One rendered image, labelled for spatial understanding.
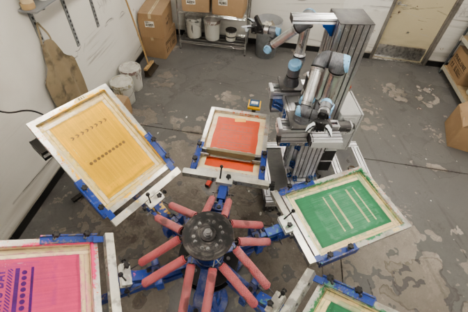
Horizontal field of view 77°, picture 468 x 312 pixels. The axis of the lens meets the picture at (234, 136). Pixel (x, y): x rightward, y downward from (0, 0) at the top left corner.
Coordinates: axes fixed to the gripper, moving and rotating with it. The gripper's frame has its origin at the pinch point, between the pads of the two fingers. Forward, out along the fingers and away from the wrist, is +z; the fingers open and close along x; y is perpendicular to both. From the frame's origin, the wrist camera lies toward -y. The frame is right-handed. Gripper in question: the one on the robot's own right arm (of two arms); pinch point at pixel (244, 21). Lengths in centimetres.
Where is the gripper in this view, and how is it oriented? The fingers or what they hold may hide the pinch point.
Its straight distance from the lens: 292.8
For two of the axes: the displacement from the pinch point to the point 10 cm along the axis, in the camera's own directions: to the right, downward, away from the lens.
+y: 0.1, 5.9, 8.1
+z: -9.2, -3.1, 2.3
